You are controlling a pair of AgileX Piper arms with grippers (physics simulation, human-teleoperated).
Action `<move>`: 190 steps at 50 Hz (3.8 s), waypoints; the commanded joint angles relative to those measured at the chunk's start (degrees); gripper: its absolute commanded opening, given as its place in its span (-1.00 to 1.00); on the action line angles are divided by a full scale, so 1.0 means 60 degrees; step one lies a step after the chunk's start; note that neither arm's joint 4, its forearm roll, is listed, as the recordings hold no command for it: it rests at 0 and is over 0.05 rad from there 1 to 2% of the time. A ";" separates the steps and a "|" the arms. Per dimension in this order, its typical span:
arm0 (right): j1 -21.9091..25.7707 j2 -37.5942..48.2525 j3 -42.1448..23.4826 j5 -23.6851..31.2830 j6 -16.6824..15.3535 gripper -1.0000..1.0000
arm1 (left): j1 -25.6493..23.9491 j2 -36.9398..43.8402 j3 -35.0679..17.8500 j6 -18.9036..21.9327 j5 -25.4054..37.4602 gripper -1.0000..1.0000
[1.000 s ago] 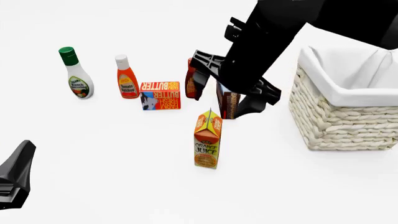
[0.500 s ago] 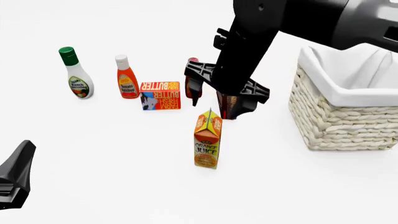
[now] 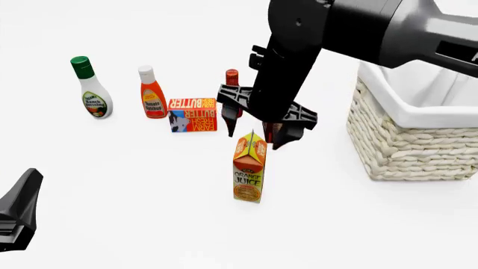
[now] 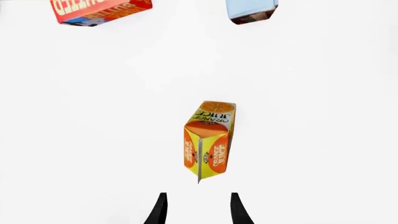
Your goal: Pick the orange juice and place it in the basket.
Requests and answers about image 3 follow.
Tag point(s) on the red butter box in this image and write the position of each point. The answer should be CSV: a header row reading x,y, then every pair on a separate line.
x,y
194,116

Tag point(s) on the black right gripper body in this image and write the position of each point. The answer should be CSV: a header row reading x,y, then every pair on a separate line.
x,y
233,95

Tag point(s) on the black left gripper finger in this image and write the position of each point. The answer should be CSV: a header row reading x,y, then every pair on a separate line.
x,y
24,199

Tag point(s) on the dark bottle with red cap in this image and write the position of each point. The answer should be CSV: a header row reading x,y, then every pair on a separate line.
x,y
232,77

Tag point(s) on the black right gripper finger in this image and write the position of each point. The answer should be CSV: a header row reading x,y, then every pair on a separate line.
x,y
287,134
231,117

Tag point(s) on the orange juice carton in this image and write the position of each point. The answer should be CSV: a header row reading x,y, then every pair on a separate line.
x,y
248,171

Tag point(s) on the wicker basket with white liner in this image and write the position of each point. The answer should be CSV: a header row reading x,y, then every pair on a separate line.
x,y
407,148

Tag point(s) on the tomato ketchup bottle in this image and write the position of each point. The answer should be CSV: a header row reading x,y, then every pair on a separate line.
x,y
153,98

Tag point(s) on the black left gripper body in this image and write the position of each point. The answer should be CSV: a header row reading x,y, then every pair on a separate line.
x,y
16,235

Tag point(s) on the ranch dressing bottle green cap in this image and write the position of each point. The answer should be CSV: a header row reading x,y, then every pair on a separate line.
x,y
95,95

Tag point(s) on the black and grey right robot arm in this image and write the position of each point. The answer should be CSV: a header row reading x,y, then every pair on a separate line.
x,y
358,25

